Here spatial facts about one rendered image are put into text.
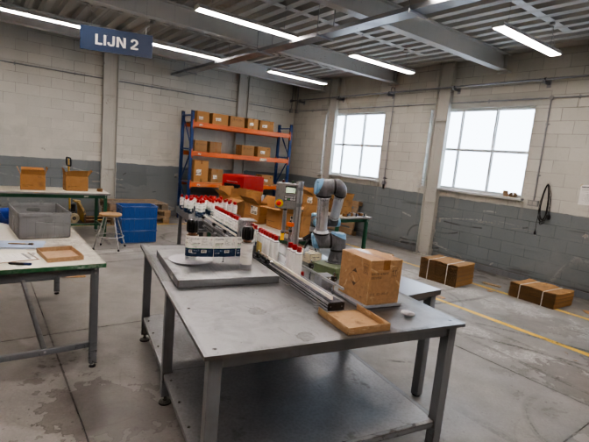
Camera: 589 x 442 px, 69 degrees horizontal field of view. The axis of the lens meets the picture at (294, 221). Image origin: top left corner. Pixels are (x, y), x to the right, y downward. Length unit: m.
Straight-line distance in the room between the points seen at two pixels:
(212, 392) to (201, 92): 9.56
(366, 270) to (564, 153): 5.64
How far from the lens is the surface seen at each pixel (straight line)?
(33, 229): 4.16
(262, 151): 10.96
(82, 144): 10.22
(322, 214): 3.16
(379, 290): 2.62
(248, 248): 2.93
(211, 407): 2.03
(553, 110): 7.97
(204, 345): 1.97
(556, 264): 7.84
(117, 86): 10.37
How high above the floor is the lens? 1.66
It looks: 8 degrees down
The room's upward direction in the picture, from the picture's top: 5 degrees clockwise
